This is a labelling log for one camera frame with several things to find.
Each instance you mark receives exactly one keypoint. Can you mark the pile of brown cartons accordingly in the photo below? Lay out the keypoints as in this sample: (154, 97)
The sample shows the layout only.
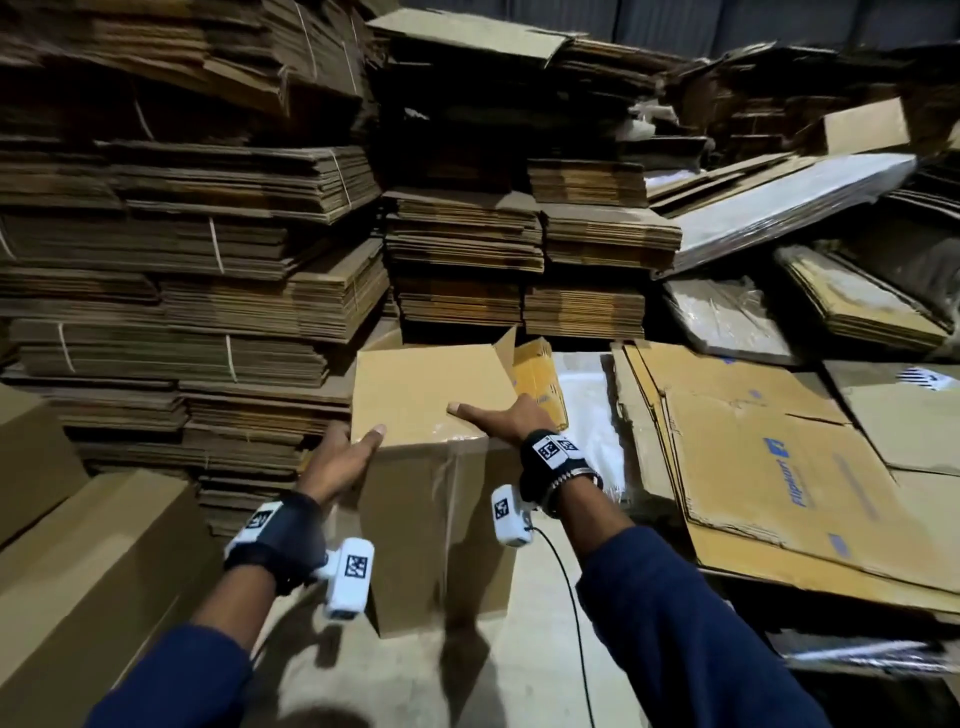
(675, 390)

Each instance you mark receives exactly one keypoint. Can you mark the yellow carton with blue print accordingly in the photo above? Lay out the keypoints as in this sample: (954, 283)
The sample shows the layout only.
(540, 383)

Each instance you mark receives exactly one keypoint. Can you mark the clear plastic sheet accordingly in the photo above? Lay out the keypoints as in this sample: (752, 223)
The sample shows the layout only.
(728, 318)

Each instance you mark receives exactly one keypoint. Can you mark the black left wrist band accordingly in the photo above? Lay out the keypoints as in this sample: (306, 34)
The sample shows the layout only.
(278, 543)

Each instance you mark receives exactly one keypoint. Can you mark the white plastic sack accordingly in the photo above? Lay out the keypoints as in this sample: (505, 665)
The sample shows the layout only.
(593, 420)

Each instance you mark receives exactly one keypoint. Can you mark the black right wrist band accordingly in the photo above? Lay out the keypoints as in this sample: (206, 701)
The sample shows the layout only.
(555, 465)

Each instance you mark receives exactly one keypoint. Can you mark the pale flat board bundle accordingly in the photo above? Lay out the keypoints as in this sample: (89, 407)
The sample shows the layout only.
(780, 203)

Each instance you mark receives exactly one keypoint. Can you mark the plywood work board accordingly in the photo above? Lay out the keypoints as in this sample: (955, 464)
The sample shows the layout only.
(510, 675)

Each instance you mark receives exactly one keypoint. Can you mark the person's right forearm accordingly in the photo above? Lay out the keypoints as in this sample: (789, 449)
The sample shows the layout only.
(690, 630)

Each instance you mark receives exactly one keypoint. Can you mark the brown carton blue print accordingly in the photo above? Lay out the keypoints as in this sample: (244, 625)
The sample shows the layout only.
(780, 480)

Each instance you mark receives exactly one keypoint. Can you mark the stacks of flat cardboard bundles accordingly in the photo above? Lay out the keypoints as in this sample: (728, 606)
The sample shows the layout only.
(165, 255)

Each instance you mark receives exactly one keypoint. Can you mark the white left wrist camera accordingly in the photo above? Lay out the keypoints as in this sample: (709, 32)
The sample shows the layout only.
(348, 575)

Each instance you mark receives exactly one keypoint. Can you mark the person's left hand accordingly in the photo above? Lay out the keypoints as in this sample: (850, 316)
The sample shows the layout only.
(338, 462)

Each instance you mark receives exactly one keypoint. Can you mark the black wrist band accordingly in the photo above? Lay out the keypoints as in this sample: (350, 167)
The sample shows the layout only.
(278, 543)
(555, 465)

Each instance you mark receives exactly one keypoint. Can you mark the brown cardboard box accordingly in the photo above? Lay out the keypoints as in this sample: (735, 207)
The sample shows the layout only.
(90, 585)
(428, 495)
(30, 458)

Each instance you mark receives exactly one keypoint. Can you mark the person's left forearm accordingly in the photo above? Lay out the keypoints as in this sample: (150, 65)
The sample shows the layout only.
(180, 660)

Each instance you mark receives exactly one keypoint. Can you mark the person's right hand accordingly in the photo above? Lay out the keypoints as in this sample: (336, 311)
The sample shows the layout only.
(503, 417)

